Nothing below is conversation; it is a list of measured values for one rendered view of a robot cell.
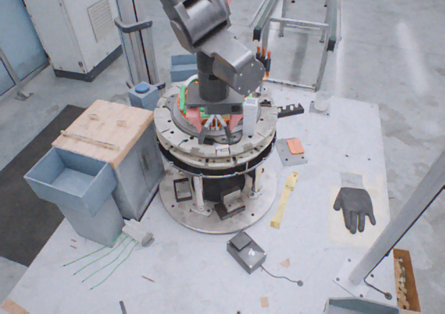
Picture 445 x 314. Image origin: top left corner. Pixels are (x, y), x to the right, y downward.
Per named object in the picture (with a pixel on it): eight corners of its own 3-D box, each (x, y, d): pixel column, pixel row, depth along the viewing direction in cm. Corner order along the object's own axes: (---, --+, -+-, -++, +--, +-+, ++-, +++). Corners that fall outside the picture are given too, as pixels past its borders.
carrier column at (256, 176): (258, 194, 95) (264, 148, 80) (250, 192, 95) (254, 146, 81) (259, 188, 97) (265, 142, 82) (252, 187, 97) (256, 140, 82)
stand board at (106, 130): (115, 169, 71) (112, 162, 69) (54, 151, 75) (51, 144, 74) (155, 117, 84) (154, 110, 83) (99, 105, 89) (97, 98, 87)
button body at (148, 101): (168, 143, 114) (158, 87, 96) (154, 154, 110) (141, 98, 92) (155, 135, 117) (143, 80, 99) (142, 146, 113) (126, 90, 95)
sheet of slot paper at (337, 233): (389, 255, 82) (391, 255, 81) (324, 240, 86) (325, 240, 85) (383, 175, 103) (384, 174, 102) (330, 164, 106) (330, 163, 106)
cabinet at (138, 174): (138, 224, 89) (115, 168, 71) (88, 206, 94) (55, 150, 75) (167, 176, 103) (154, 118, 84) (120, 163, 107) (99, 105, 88)
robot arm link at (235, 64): (211, -14, 44) (166, 17, 43) (262, 8, 38) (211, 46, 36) (231, 46, 54) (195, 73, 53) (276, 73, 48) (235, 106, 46)
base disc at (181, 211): (267, 246, 83) (267, 245, 83) (139, 217, 90) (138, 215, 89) (284, 149, 110) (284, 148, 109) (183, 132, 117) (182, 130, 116)
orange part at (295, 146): (304, 153, 108) (305, 151, 107) (291, 155, 108) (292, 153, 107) (298, 140, 113) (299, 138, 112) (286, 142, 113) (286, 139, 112)
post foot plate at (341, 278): (332, 281, 77) (332, 279, 77) (347, 255, 82) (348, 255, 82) (362, 302, 73) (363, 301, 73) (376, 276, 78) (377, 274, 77)
